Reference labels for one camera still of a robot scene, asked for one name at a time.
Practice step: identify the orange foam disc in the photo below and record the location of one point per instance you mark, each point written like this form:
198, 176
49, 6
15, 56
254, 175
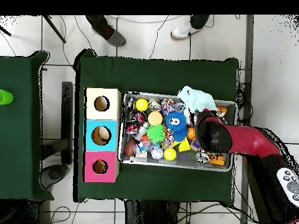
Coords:
155, 118

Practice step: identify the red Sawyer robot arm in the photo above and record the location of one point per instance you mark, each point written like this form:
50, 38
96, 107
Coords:
252, 140

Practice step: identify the blue spiky ball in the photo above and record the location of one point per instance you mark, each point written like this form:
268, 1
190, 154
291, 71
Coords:
175, 122

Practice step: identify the red soda can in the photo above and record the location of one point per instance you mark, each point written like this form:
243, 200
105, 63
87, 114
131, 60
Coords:
132, 127

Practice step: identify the green cup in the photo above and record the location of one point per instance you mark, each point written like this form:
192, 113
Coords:
4, 97

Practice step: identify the dark green table cloth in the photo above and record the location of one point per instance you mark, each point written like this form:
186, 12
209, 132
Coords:
23, 116
140, 74

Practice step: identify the clear mesh bin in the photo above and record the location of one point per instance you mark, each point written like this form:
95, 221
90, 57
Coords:
122, 161

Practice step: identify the white baseball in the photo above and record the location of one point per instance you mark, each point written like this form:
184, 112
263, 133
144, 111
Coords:
157, 153

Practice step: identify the silver soda can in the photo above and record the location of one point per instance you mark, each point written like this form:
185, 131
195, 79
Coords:
154, 104

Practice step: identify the mint green cloth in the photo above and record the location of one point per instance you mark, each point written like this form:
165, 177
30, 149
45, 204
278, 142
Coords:
198, 99

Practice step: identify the green spiky ball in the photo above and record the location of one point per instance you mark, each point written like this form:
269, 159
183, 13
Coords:
156, 133

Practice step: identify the orange toy basketball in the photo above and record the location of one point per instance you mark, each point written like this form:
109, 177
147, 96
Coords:
190, 133

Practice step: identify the yellow ball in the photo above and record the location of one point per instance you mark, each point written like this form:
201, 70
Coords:
141, 104
170, 154

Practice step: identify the wooden box with three holes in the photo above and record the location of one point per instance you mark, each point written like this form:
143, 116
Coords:
112, 135

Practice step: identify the brown toy football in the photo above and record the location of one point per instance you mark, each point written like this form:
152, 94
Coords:
130, 148

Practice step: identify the black tripod leg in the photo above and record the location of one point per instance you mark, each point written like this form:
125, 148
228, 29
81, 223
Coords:
53, 29

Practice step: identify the person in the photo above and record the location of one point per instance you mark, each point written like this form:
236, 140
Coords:
110, 32
187, 30

